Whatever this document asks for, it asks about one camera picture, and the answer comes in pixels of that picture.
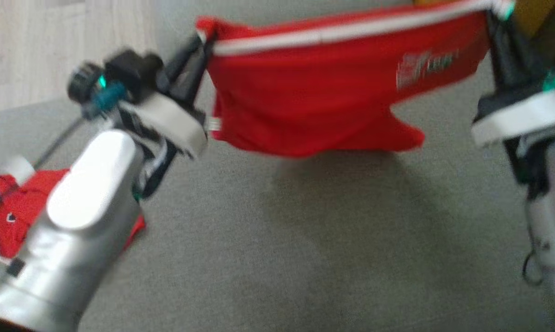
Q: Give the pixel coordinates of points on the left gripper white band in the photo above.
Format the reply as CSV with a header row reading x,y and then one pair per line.
x,y
171,122

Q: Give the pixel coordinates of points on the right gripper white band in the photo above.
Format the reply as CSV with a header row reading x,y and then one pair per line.
x,y
522,115

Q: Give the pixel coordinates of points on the red shorts with white stripe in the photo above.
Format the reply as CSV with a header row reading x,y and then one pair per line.
x,y
323,97

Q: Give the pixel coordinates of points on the red white basketball jersey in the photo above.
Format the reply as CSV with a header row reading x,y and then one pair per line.
x,y
23,207

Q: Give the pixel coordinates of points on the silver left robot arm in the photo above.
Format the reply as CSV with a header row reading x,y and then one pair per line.
x,y
74,221

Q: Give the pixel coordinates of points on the yellow pillow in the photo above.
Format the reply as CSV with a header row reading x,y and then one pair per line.
x,y
531,14

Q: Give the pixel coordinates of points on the grey sofa side cushion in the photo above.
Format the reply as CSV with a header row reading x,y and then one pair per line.
x,y
176,18

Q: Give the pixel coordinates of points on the grey sofa seat cushion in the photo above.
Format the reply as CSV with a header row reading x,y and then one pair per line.
x,y
328,240

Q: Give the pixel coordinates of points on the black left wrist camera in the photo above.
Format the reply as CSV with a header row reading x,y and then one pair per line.
x,y
134,69

